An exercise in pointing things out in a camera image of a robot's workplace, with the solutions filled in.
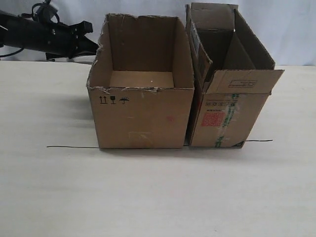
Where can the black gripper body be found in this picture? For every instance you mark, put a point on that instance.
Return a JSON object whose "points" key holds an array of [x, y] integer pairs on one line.
{"points": [[58, 41]]}

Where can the large cardboard box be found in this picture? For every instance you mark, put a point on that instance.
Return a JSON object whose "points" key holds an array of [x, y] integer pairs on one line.
{"points": [[141, 83]]}

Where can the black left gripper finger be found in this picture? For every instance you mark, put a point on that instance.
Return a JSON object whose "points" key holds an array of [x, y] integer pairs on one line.
{"points": [[85, 45]]}

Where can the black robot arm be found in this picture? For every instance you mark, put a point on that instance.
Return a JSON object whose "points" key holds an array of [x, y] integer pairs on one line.
{"points": [[17, 31]]}

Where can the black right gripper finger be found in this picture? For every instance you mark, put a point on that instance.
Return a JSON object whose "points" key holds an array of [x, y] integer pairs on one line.
{"points": [[79, 53]]}

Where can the thin black line marker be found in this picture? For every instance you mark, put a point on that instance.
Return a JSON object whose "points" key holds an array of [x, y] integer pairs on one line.
{"points": [[78, 147]]}

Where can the tall printed cardboard box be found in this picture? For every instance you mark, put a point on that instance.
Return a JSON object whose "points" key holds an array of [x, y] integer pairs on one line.
{"points": [[234, 75]]}

